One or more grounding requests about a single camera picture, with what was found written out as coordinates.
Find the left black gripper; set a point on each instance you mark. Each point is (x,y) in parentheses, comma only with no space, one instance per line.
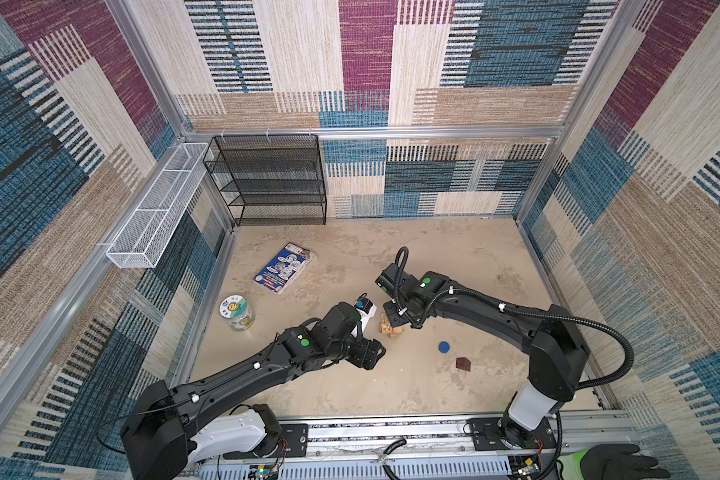
(369,348)

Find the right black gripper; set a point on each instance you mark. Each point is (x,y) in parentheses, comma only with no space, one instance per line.
(389,309)

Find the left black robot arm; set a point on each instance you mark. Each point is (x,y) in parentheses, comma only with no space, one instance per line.
(162,434)

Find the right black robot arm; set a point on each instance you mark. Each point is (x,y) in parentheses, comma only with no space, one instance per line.
(552,340)

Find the dark brown house block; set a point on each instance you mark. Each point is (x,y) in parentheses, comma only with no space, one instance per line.
(463,363)

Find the black green gloved hand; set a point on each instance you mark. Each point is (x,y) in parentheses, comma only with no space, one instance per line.
(610,462)

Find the blue comic book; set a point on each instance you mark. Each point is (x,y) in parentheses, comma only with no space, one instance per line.
(284,268)

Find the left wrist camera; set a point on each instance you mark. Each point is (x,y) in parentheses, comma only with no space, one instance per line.
(366,308)

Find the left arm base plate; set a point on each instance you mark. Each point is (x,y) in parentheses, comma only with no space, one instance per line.
(292,441)

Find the aluminium front rail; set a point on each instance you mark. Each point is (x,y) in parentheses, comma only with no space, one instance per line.
(239,446)

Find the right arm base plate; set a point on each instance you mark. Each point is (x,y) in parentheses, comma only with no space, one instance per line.
(494,433)

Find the black wire shelf rack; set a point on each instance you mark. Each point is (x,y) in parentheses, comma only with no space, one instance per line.
(269,180)

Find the white wire basket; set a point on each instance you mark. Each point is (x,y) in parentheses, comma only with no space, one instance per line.
(141,241)

